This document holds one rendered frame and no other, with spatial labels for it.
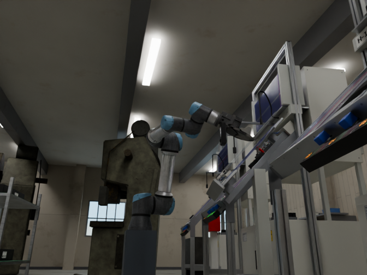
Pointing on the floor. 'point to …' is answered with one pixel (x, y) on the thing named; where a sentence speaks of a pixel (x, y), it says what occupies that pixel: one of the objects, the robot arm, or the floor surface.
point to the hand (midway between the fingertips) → (250, 140)
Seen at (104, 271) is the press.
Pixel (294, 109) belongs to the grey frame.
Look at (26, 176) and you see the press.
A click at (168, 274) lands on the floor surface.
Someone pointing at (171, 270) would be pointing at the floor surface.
